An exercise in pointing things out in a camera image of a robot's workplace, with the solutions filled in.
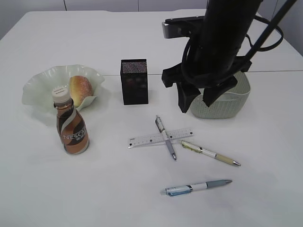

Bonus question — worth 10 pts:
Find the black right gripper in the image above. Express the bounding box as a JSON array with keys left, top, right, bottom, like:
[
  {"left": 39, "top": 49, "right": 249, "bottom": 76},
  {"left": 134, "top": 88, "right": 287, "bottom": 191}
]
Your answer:
[{"left": 162, "top": 0, "right": 260, "bottom": 113}]

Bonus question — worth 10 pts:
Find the grey and white pen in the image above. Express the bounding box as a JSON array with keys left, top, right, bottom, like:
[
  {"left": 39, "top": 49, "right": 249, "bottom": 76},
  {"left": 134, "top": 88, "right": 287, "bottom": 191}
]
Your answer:
[{"left": 155, "top": 115, "right": 177, "bottom": 161}]

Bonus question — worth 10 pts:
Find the beige and white pen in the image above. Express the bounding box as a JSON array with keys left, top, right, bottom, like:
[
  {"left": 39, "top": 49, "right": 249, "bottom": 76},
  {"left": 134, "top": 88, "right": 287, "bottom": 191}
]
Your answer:
[{"left": 180, "top": 140, "right": 241, "bottom": 166}]

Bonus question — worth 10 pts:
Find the clear plastic ruler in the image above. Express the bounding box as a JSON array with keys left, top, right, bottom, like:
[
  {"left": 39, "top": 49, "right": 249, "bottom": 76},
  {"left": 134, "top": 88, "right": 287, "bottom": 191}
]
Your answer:
[{"left": 128, "top": 128, "right": 194, "bottom": 148}]

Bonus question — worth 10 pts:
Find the blue and white pen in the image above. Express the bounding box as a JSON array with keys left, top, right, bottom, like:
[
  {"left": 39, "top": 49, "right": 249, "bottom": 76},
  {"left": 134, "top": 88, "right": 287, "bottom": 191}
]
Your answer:
[{"left": 160, "top": 179, "right": 232, "bottom": 197}]

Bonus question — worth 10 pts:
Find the sugared bread loaf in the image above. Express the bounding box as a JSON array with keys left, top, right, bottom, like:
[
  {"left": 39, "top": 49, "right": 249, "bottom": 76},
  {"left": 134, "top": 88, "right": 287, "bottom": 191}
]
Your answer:
[{"left": 69, "top": 76, "right": 93, "bottom": 107}]

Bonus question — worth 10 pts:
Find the brown Nescafe coffee bottle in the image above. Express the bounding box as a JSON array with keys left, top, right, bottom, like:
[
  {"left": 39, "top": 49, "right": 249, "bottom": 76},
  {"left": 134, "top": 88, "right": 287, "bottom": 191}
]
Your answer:
[{"left": 52, "top": 86, "right": 89, "bottom": 155}]

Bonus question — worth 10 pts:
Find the grey-green plastic woven basket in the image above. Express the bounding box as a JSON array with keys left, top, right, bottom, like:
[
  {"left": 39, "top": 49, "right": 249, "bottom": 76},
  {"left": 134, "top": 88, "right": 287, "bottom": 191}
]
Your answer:
[{"left": 190, "top": 72, "right": 250, "bottom": 119}]

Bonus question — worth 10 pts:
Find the black mesh pen holder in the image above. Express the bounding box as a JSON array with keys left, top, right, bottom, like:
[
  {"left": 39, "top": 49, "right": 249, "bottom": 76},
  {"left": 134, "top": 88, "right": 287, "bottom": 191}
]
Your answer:
[{"left": 120, "top": 59, "right": 149, "bottom": 105}]

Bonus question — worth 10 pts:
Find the pale green wavy glass plate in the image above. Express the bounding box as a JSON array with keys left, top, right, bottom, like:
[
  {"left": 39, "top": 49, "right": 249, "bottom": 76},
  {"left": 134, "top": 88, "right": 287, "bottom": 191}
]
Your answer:
[{"left": 22, "top": 64, "right": 105, "bottom": 115}]

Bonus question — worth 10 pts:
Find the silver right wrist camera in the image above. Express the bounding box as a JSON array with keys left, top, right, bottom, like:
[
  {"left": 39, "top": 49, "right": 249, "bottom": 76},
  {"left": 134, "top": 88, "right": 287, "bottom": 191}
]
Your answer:
[{"left": 162, "top": 16, "right": 204, "bottom": 39}]

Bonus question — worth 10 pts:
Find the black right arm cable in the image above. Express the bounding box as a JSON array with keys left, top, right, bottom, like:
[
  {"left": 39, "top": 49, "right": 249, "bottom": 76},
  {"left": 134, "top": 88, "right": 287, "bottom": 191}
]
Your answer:
[{"left": 241, "top": 0, "right": 299, "bottom": 64}]

